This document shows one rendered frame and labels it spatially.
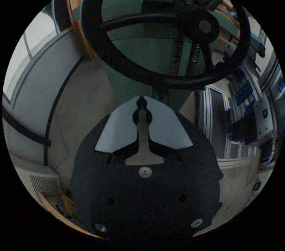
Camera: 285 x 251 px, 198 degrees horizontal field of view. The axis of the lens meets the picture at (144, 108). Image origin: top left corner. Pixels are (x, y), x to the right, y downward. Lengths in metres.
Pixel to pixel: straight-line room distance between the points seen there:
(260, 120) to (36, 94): 1.76
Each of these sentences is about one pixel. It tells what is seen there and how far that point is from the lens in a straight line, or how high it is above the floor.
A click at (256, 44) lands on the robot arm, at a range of 0.81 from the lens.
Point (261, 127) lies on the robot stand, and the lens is 0.40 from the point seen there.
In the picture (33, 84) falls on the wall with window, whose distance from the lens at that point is 1.39.
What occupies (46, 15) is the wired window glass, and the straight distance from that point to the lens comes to 1.87.
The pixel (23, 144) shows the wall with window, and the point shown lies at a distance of 1.41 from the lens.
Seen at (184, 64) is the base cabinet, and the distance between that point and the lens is 0.41.
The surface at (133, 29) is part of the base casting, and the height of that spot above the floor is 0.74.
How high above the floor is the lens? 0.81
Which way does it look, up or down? 63 degrees down
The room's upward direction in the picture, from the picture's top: straight up
